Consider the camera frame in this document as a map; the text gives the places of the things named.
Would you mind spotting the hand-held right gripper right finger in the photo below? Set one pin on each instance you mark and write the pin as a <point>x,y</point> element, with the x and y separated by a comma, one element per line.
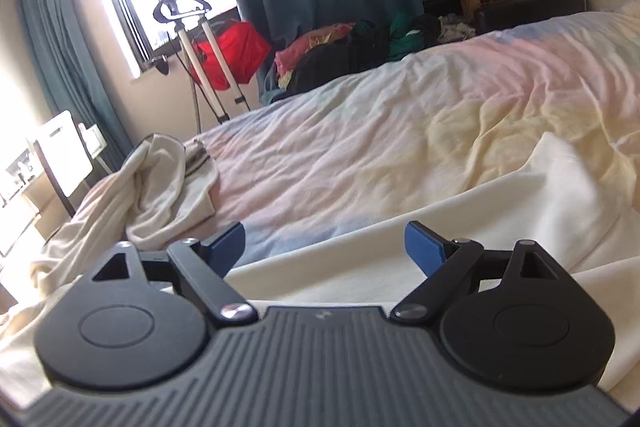
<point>425,247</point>

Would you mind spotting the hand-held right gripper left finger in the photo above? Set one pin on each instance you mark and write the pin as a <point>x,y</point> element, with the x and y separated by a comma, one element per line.
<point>227,249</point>

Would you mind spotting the cream white pants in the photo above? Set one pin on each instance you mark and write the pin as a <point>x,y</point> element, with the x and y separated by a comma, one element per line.
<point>550,217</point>

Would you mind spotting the pile of assorted clothes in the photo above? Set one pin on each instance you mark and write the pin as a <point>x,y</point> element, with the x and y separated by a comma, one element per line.
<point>350,47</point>

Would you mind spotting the pastel bed blanket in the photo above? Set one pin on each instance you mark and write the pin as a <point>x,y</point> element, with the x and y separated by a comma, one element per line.
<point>400,122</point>

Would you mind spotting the chair with white backrest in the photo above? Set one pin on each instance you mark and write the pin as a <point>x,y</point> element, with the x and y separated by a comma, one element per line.
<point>62,157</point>

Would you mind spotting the red garment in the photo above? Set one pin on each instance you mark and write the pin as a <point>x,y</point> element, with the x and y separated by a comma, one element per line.
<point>235,54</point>

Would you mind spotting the garment steamer stand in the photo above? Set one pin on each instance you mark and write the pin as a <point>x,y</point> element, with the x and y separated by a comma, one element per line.
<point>200,47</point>

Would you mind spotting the white dressing desk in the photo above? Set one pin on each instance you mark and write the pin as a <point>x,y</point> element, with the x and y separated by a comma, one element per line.
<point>17,207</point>

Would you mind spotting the narrow teal curtain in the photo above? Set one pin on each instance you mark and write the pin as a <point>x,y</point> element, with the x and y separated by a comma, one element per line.
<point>65,57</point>

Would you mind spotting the black armchair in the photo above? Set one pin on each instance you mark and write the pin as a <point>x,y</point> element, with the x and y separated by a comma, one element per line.
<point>535,2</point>

